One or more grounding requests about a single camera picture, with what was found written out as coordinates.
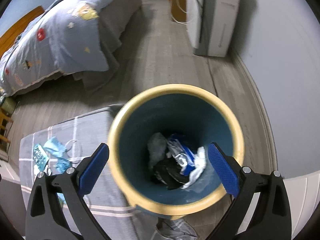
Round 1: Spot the blue foil snack bag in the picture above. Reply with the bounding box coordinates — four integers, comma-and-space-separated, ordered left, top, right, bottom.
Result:
166, 134, 195, 177

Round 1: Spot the blue face mask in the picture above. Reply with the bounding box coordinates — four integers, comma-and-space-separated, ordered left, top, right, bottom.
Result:
43, 137, 82, 164

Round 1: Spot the teal pill blister pack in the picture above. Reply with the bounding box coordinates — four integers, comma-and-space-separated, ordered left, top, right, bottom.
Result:
33, 144, 49, 171

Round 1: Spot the black plastic bag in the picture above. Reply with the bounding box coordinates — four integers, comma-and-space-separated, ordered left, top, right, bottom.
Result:
152, 157, 189, 190

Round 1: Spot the white tissue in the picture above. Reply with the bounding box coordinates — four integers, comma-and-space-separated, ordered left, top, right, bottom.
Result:
181, 147, 206, 189

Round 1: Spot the blue disposable glove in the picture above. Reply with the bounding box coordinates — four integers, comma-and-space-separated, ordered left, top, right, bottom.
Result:
54, 158, 72, 174

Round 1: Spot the yellow rim teal trash bin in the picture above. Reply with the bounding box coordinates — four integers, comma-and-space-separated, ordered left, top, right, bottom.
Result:
108, 84, 244, 218

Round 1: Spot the grey plaid cushion stool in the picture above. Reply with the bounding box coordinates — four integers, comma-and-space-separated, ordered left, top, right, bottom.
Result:
19, 104, 161, 239

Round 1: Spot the clear crumpled plastic wrap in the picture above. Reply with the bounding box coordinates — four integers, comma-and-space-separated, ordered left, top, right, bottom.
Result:
147, 132, 167, 170

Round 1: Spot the wooden chair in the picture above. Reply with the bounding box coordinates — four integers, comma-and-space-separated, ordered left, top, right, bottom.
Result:
1, 108, 14, 162

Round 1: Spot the small green bin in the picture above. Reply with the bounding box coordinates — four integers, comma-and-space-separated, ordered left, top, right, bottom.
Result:
1, 96, 17, 114

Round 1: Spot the blue cartoon duvet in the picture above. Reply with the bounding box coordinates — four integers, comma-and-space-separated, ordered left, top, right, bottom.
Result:
1, 0, 113, 96

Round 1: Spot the grey bed sheet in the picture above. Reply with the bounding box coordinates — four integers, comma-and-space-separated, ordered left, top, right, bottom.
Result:
73, 0, 142, 92

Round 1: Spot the wooden bed headboard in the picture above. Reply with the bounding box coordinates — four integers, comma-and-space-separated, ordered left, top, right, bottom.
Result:
0, 6, 44, 57

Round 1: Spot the white air purifier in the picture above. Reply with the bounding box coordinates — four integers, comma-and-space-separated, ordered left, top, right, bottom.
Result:
187, 0, 240, 57

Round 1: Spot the wooden side cabinet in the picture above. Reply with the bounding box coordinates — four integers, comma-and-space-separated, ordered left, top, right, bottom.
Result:
168, 0, 187, 24

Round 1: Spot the black power cable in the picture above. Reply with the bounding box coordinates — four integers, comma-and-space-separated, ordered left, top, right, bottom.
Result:
206, 56, 220, 95

